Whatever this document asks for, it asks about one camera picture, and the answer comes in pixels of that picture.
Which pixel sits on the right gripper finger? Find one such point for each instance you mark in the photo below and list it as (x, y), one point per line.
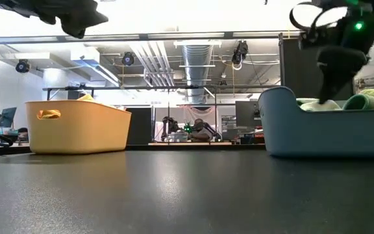
(330, 92)

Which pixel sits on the pale green towel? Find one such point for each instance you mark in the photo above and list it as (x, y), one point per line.
(365, 102)
(313, 105)

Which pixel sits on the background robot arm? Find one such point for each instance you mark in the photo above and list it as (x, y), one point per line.
(170, 126)
(213, 130)

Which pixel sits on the black ceiling-mounted camera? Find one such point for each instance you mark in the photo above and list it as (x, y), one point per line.
(240, 52)
(128, 58)
(22, 66)

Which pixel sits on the silver ventilation duct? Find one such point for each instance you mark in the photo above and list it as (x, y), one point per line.
(196, 65)

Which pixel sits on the black partition panel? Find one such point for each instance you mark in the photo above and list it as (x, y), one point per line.
(294, 65)

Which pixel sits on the person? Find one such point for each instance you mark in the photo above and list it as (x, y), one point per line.
(201, 131)

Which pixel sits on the computer monitor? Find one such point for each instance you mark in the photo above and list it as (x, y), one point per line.
(247, 113)

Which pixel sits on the pale yellow towel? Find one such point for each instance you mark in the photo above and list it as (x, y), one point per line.
(86, 97)

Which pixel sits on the black cabinet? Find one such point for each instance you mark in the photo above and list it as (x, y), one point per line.
(140, 126)

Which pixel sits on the orange towel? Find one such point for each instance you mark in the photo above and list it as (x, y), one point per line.
(48, 114)

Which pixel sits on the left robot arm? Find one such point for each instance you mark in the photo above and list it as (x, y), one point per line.
(8, 6)

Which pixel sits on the orange plastic basket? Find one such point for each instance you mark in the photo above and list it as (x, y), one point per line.
(83, 130)

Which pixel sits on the overhead frame beam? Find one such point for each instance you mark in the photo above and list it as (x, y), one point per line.
(174, 35)

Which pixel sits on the blue plastic basket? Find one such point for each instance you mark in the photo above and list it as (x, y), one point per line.
(320, 133)

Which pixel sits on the small dark monitor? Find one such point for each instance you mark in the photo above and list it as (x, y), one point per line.
(8, 117)

